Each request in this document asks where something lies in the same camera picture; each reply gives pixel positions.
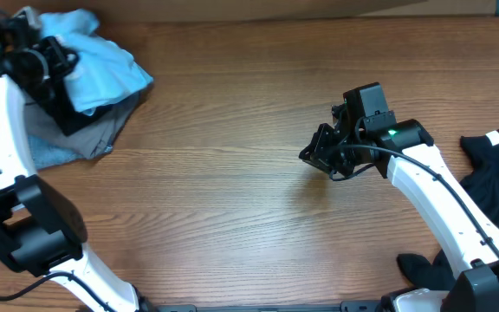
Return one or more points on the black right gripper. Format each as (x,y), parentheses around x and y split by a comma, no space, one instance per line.
(318,152)

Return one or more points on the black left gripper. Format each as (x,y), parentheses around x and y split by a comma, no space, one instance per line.
(61,60)

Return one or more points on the light blue printed t-shirt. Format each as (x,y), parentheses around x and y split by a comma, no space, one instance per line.
(105,74)

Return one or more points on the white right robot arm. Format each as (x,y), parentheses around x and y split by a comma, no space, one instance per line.
(364,134)

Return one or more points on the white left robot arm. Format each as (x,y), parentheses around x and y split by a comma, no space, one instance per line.
(41,231)

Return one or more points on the black clothes pile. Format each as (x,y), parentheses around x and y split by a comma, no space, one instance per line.
(482,185)

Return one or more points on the folded black garment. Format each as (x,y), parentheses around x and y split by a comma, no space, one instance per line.
(67,119)

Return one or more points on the folded blue jeans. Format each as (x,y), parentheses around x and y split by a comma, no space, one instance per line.
(46,155)

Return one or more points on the folded grey garment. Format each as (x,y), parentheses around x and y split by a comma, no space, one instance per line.
(90,141)

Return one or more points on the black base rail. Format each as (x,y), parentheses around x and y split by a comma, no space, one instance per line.
(344,306)

